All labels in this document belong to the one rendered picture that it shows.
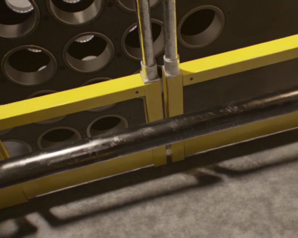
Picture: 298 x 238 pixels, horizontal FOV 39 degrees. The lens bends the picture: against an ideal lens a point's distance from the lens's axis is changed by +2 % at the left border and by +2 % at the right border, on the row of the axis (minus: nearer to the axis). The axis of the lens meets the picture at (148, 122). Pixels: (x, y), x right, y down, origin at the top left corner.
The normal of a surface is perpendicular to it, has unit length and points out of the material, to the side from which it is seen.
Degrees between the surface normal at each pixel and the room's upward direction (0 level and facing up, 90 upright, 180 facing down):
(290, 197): 0
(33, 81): 7
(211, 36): 38
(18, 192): 90
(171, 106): 90
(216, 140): 90
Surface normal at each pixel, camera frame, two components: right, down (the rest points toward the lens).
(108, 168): 0.26, 0.72
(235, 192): -0.08, -0.66
